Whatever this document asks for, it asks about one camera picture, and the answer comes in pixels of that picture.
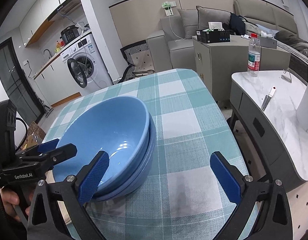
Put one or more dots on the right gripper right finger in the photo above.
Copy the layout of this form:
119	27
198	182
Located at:
273	220

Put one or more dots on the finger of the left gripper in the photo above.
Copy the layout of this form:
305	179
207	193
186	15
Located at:
48	146
58	155

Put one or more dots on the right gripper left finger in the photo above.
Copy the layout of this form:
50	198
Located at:
46	220

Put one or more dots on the blue bowl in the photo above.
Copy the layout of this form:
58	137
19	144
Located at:
118	126
141	173

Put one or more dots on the white kitchen counter cabinets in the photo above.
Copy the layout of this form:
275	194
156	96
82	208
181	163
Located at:
56	83

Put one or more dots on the person's left hand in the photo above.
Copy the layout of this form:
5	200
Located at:
9	200

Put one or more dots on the cardboard box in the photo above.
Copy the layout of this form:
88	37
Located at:
35	136

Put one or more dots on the white washing machine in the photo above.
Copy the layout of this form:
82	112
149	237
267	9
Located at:
86	68

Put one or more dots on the teal plaid tablecloth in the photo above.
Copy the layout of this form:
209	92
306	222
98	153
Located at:
181	197

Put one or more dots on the black patterned cushion chair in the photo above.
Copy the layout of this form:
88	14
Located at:
139	60

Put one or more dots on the black pressure cooker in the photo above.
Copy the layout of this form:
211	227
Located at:
69	34

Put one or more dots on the white marble side table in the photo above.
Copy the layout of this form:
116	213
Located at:
266	106

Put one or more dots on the grey sofa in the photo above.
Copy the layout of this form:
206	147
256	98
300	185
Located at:
172	45

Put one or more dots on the grey side cabinet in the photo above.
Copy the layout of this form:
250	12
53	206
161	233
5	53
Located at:
216	62

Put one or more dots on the clear plastic water bottle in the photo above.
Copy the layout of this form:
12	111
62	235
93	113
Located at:
254	55

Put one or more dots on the black electronics box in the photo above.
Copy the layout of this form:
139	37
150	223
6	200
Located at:
215	36

